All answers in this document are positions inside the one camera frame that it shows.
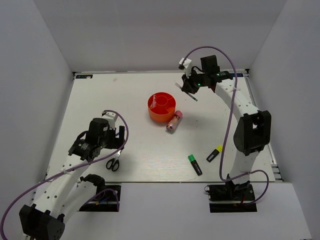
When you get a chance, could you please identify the black handled scissors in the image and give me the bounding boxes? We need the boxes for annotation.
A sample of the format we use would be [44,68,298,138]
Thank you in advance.
[106,150,122,172]

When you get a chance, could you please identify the pink lid marker tube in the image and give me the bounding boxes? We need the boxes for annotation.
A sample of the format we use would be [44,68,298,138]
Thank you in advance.
[166,110,183,133]

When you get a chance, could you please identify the yellow highlighter marker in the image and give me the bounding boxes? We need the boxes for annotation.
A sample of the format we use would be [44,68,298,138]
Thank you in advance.
[206,145,223,163]

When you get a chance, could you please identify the green highlighter marker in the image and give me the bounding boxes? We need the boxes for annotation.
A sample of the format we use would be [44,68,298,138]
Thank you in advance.
[187,154,203,176]

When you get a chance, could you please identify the pink highlighter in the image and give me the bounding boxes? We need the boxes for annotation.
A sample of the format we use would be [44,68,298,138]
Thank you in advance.
[150,94,157,109]

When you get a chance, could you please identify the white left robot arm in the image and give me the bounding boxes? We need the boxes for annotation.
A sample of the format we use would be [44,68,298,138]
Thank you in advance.
[19,112,125,240]

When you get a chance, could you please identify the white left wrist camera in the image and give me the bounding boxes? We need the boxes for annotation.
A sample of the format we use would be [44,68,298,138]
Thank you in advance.
[101,111,118,130]

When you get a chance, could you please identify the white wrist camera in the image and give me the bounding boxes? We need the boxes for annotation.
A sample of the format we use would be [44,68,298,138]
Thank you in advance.
[178,57,193,71]
[101,111,118,130]

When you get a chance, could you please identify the green gel pen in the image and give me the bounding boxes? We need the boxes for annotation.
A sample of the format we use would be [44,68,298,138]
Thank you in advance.
[175,82,198,102]

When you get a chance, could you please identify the orange round organizer container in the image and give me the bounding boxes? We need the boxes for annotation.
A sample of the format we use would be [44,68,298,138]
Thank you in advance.
[147,92,176,123]

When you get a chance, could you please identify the left blue table label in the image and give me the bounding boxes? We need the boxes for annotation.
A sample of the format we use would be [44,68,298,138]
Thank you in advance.
[75,74,93,79]

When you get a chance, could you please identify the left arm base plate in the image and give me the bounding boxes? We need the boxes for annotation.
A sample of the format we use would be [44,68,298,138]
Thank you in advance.
[78,184,122,213]

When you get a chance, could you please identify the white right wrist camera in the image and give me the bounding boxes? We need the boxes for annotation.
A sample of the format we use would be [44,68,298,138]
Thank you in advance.
[178,57,193,71]

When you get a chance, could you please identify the blue table label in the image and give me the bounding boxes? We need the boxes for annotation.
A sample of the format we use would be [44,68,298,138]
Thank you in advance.
[230,73,244,78]
[75,74,93,79]

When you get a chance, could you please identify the right blue table label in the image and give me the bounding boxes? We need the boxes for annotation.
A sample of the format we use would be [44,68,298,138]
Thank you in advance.
[230,73,244,78]

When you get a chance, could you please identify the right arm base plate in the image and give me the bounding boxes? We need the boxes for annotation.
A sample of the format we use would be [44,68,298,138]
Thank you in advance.
[204,184,258,213]

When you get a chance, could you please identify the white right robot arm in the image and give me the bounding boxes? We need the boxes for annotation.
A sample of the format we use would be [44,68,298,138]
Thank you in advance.
[179,55,272,200]

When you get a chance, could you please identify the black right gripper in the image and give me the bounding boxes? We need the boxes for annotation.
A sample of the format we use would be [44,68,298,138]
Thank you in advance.
[181,68,208,95]

